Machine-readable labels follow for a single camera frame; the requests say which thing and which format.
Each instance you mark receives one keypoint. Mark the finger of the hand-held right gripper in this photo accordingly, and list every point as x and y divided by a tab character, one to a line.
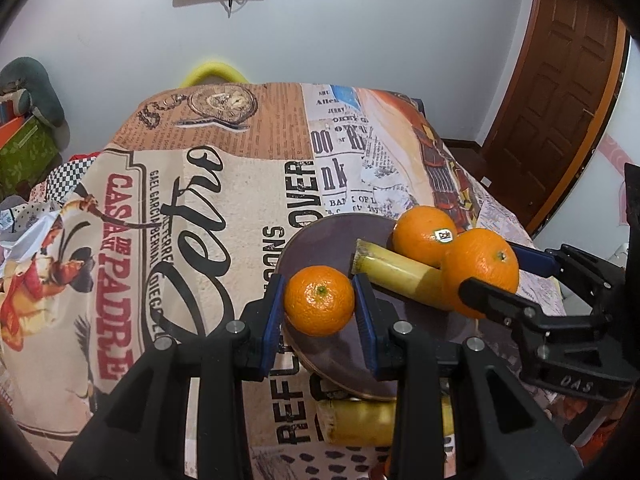
487	302
535	260

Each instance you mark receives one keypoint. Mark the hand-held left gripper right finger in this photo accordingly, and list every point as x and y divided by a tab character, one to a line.
366	330

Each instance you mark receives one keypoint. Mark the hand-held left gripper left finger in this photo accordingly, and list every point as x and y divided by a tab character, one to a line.
273	327

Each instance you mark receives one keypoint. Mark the large orange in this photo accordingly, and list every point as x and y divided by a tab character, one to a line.
482	267

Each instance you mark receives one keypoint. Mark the small orange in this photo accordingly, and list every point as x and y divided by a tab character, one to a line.
318	301

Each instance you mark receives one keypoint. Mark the round dark plate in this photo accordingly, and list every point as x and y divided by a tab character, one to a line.
350	240

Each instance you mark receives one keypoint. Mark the cut banana piece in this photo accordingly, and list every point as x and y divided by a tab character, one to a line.
400	280
365	422

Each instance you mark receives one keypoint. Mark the orange with sticker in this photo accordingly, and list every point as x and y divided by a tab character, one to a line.
422	235

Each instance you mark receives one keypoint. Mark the printed tablecloth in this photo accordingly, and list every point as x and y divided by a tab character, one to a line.
200	200

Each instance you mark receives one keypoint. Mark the brown wooden door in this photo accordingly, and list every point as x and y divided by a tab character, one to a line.
565	95

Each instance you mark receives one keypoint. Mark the checkered cloth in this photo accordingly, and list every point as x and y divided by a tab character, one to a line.
67	172

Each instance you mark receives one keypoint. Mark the yellow chair back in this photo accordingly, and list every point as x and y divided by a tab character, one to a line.
212	71

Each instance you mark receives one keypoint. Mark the white crumpled cloth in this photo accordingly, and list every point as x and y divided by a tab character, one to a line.
20	230

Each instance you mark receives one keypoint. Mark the green patterned box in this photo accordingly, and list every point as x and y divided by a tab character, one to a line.
25	152

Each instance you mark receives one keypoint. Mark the grey plush toy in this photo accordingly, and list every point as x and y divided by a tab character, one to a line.
35	87

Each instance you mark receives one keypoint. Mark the white wall socket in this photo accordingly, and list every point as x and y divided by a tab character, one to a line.
485	180

